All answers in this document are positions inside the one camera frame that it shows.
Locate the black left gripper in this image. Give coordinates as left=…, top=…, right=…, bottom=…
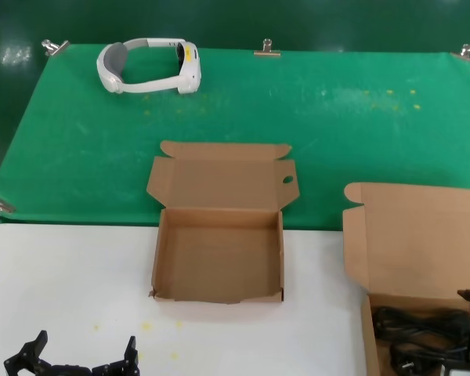
left=2, top=330, right=142, bottom=376

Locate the brown cardboard box with hole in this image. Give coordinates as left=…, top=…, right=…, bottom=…
left=146, top=139, right=301, bottom=304

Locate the green table cloth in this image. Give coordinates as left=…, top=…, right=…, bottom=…
left=0, top=42, right=470, bottom=232

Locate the white VR headset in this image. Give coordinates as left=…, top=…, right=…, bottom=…
left=96, top=37, right=202, bottom=95

